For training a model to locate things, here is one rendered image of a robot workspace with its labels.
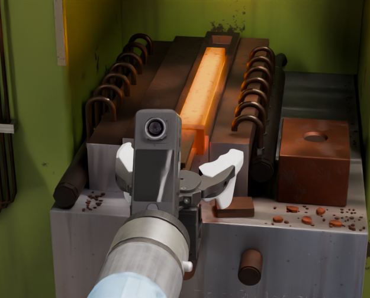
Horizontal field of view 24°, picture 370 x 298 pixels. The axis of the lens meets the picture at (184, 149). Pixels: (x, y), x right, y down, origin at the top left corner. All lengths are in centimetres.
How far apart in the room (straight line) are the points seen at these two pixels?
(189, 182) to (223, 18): 62
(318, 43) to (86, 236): 61
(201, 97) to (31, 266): 41
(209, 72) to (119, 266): 52
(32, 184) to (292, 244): 43
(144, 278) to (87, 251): 34
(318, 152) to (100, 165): 27
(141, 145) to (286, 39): 66
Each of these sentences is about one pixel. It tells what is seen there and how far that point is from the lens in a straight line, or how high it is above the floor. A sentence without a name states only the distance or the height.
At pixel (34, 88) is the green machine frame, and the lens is 122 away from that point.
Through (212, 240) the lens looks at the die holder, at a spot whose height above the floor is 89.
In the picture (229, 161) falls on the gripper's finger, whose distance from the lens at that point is 96.
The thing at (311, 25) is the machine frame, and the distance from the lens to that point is 148.
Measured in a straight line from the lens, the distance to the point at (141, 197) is 86.
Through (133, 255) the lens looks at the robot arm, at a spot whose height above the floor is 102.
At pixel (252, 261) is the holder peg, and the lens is 101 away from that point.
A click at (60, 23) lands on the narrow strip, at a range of 117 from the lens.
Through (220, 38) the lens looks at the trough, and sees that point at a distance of 141.
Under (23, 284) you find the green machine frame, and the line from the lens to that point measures 138.
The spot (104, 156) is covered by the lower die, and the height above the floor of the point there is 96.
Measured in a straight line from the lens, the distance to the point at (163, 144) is 87.
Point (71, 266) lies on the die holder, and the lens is 109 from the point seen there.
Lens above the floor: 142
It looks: 25 degrees down
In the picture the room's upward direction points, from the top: straight up
